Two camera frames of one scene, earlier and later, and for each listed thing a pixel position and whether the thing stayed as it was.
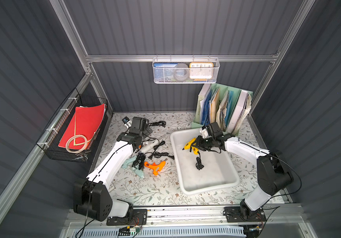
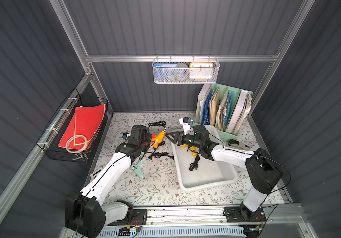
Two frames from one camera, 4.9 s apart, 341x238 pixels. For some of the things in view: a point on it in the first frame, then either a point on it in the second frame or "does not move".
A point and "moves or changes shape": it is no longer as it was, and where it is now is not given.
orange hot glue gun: [156, 168] -> [158, 139]
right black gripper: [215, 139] -> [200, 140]
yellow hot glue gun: [193, 147] moves or changes shape
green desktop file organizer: [228, 107] does not move
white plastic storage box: [219, 171] does not move
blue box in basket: [163, 70] does not move
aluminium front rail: [201, 216] does not move
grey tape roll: [181, 72] does not move
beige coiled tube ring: [67, 147] does not move
